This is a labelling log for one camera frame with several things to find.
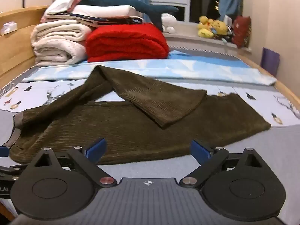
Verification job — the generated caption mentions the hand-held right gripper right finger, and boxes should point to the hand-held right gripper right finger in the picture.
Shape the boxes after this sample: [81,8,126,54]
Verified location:
[179,140,270,188]

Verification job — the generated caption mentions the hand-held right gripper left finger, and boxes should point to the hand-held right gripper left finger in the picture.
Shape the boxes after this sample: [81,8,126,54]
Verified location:
[30,138,118,188]

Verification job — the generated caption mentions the dark olive corduroy pants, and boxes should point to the dark olive corduroy pants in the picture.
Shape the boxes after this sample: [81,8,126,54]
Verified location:
[9,65,272,166]

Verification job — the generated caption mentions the printed grey white bed sheet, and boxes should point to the printed grey white bed sheet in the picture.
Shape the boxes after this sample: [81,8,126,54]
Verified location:
[0,47,300,219]

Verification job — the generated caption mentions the light blue blanket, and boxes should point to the light blue blanket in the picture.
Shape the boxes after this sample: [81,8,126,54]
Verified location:
[22,50,278,86]

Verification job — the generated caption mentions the wooden headboard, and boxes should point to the wooden headboard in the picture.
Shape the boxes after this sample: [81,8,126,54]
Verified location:
[0,6,50,88]

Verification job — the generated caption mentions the wooden footboard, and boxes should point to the wooden footboard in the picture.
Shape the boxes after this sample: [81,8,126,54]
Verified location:
[237,54,300,113]

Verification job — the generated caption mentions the red folded blanket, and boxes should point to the red folded blanket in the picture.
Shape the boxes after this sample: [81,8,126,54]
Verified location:
[85,23,170,63]

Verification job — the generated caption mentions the white window sill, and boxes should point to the white window sill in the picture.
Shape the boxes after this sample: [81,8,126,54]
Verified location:
[163,31,253,52]

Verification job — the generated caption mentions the white folded blanket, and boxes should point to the white folded blanket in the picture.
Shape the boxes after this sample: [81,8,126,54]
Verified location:
[30,19,92,67]

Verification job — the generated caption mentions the white tissue pack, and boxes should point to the white tissue pack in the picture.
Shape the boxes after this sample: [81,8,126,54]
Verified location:
[0,22,18,36]

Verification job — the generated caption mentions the yellow plush toy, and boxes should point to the yellow plush toy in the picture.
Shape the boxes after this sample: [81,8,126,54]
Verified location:
[197,16,215,39]
[211,20,229,37]

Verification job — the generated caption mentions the red cushion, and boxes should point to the red cushion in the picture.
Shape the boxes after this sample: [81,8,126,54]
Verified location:
[232,16,252,49]

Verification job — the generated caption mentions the navy pink patterned folded sheet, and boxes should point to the navy pink patterned folded sheet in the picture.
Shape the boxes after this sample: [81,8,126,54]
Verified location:
[41,13,144,27]

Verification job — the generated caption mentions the white plush toy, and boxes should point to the white plush toy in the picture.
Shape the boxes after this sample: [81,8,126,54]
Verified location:
[161,13,178,33]

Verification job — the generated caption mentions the white folded pillow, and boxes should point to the white folded pillow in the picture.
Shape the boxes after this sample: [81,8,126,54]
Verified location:
[71,4,139,19]

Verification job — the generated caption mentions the white folded cloth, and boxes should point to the white folded cloth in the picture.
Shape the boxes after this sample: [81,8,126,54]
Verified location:
[44,0,81,14]

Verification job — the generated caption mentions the dark blue shark plush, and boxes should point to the dark blue shark plush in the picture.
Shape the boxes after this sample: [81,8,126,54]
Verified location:
[80,0,180,31]

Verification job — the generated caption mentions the white framed window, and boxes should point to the white framed window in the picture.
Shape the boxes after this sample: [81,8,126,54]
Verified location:
[149,0,223,24]

